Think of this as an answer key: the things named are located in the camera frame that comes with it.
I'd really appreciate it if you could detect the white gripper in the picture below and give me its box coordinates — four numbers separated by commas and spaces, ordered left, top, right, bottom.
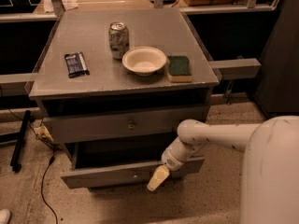
147, 137, 193, 191

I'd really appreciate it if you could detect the grey drawer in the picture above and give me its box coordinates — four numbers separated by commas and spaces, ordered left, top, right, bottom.
44, 105, 209, 143
60, 138, 206, 189

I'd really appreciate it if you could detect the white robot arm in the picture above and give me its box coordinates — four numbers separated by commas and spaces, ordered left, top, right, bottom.
148, 116, 299, 224

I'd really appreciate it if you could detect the grey top drawer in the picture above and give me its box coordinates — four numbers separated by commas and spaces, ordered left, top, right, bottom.
44, 105, 209, 143

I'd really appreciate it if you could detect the grey drawer cabinet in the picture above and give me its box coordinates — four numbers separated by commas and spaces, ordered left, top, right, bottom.
27, 7, 221, 191

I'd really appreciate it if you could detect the green yellow sponge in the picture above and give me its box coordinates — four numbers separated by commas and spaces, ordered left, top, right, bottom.
166, 56, 192, 82

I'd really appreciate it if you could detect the white paper bowl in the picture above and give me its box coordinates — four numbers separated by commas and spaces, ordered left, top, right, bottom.
122, 46, 167, 77

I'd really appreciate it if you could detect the blue snack packet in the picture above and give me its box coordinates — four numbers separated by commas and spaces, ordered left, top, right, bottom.
64, 52, 90, 78

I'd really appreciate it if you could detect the black bar on floor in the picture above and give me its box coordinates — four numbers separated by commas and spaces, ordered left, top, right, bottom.
10, 110, 31, 173

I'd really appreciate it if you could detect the white shoe tip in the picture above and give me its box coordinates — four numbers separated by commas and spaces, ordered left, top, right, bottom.
0, 209, 11, 224

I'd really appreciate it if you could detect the crumpled white cloth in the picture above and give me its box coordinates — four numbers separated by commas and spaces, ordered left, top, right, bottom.
62, 0, 78, 10

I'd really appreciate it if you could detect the black floor cable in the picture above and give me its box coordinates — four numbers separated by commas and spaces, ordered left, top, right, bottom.
40, 154, 59, 224

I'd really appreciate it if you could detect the grey side rail beam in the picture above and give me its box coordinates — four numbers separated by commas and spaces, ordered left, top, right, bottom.
209, 58, 261, 80

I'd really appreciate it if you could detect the left grey rail beam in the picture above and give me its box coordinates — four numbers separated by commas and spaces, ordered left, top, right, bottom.
0, 73, 37, 97

